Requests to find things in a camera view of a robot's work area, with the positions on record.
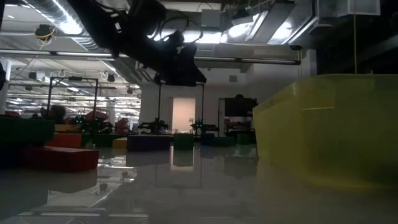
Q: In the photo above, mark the purple block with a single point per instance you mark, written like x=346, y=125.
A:
x=149, y=143

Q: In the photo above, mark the small yellow block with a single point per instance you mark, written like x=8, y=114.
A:
x=119, y=143

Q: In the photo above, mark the red block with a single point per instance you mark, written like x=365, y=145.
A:
x=62, y=159

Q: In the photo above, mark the dark green block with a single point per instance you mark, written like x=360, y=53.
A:
x=25, y=130

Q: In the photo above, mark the neighbour station robot arm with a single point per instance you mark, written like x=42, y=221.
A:
x=154, y=127
x=205, y=127

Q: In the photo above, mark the bright ceiling light panel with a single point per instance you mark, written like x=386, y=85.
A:
x=208, y=38

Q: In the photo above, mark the grey ceiling box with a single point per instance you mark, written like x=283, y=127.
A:
x=211, y=18

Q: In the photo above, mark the black ceiling spotlight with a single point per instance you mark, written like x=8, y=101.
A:
x=130, y=91
x=111, y=77
x=32, y=75

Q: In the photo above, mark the long horizontal light bar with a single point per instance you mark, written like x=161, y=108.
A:
x=248, y=60

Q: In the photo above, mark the slanted ceiling light panel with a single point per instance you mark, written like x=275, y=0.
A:
x=283, y=31
x=241, y=31

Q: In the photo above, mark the blue block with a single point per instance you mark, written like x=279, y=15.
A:
x=207, y=139

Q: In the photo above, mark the dark shelf unit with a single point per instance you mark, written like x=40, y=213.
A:
x=239, y=127

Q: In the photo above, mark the green studded brick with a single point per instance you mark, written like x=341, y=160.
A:
x=224, y=142

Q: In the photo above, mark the small red machine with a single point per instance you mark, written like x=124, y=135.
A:
x=122, y=126

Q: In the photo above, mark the dull yellow box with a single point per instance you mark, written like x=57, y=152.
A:
x=66, y=128

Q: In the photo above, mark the person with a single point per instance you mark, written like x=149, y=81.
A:
x=56, y=113

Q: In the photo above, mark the large red studded brick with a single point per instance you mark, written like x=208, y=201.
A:
x=65, y=140

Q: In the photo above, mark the yellow plastic bin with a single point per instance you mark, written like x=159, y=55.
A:
x=326, y=130

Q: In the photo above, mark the white ceiling box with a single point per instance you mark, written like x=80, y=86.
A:
x=335, y=7

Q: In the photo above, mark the black gantry frame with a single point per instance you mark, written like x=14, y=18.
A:
x=74, y=78
x=202, y=105

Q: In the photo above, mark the square wall vent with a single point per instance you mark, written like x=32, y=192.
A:
x=233, y=78

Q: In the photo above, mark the black wall screen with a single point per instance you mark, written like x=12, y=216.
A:
x=241, y=107

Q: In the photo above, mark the large spiral air duct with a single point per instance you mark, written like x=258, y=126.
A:
x=43, y=6

